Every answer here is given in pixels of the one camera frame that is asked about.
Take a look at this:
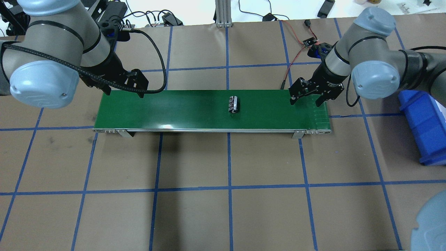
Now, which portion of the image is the green conveyor belt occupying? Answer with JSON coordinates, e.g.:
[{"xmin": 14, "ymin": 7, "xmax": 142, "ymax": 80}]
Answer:
[{"xmin": 93, "ymin": 90, "xmax": 332, "ymax": 138}]

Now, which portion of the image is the red black wire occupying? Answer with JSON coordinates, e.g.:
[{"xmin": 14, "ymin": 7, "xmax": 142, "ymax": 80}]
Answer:
[{"xmin": 279, "ymin": 19, "xmax": 319, "ymax": 90}]

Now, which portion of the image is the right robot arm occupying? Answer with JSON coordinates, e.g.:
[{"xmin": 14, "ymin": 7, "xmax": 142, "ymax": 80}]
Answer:
[{"xmin": 289, "ymin": 7, "xmax": 446, "ymax": 107}]

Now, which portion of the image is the black power adapter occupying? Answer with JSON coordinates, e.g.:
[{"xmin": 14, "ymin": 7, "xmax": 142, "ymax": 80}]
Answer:
[{"xmin": 161, "ymin": 12, "xmax": 184, "ymax": 26}]

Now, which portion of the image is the aluminium frame post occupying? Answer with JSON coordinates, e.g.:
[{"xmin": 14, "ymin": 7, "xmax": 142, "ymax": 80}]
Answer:
[{"xmin": 215, "ymin": 0, "xmax": 233, "ymax": 28}]

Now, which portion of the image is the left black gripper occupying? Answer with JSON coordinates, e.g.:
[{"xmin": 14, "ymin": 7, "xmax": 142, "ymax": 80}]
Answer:
[{"xmin": 79, "ymin": 52, "xmax": 149, "ymax": 96}]

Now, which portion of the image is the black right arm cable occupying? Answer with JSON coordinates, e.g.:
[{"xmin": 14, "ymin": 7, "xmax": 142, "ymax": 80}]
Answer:
[{"xmin": 346, "ymin": 45, "xmax": 446, "ymax": 108}]

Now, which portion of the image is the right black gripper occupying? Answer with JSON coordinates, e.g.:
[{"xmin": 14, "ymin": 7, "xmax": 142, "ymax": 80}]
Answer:
[{"xmin": 289, "ymin": 66, "xmax": 345, "ymax": 107}]

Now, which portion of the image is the black braided left cable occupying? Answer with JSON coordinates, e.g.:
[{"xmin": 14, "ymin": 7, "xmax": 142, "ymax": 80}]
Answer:
[{"xmin": 0, "ymin": 28, "xmax": 168, "ymax": 94}]

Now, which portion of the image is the blue plastic bin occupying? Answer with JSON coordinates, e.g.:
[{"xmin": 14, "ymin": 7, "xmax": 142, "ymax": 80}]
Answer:
[{"xmin": 398, "ymin": 90, "xmax": 446, "ymax": 166}]

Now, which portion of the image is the black cylindrical capacitor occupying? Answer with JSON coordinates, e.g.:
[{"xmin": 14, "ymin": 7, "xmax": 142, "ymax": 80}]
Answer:
[{"xmin": 228, "ymin": 96, "xmax": 240, "ymax": 113}]

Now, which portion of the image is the small sensor board red led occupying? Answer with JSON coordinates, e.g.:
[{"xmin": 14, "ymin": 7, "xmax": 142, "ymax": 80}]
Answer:
[{"xmin": 302, "ymin": 37, "xmax": 317, "ymax": 48}]

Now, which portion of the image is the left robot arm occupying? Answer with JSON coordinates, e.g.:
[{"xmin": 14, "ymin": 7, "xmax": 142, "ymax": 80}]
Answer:
[{"xmin": 1, "ymin": 0, "xmax": 149, "ymax": 109}]

